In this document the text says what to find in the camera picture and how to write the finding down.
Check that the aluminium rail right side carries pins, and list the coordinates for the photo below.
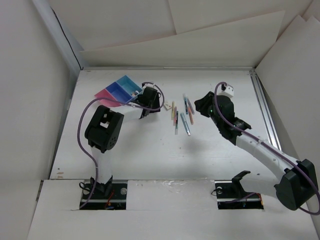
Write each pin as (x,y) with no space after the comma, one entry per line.
(266,115)

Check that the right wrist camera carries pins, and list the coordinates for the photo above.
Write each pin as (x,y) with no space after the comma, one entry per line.
(227,90)

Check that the dark blue drawer box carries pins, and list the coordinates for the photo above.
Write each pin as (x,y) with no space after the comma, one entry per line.
(119,93)

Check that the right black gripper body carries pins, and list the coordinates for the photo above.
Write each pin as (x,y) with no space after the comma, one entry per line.
(206,108)

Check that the blue black pen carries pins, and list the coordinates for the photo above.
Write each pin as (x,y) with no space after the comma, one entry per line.
(185,104)

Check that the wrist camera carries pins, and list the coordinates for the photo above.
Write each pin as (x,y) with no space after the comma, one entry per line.
(147,84)
(227,90)

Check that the light blue drawer box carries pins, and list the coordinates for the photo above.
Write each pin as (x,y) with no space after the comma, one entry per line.
(129,85)

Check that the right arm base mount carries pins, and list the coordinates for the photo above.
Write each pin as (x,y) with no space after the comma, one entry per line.
(230,194)

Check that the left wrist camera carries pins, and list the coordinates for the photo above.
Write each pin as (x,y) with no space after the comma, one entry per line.
(147,84)

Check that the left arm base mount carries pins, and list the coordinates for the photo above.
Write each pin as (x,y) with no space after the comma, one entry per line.
(111,195)

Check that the yellow highlighter pen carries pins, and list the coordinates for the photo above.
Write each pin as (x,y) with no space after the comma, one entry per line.
(172,110)

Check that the orange highlighter pen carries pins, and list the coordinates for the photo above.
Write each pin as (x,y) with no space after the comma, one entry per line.
(190,112)

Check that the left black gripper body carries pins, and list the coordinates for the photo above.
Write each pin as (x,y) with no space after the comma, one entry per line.
(154,105)

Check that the pink highlighter pen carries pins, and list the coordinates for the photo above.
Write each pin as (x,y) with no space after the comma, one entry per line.
(175,116)

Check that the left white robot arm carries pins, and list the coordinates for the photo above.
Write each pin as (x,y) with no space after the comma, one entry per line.
(103,130)

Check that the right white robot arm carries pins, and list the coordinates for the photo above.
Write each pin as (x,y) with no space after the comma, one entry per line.
(294,181)

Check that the pink drawer box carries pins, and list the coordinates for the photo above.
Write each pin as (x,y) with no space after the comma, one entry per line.
(108,100)

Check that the white boxed eraser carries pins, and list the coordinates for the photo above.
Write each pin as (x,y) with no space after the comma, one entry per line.
(167,106)

